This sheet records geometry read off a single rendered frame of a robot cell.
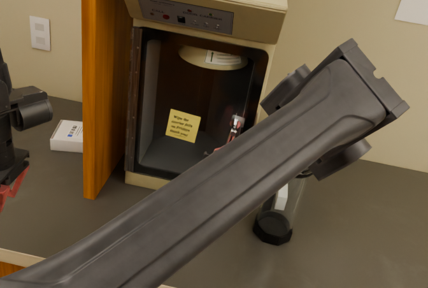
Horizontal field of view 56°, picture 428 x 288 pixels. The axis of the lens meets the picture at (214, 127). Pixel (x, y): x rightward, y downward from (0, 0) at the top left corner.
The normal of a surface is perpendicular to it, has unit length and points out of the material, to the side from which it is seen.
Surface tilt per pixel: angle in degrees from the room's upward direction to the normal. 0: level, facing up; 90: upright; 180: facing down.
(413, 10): 90
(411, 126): 90
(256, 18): 135
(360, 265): 0
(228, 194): 36
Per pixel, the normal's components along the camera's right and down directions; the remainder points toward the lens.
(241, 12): -0.21, 0.94
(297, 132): 0.31, -0.39
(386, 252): 0.15, -0.86
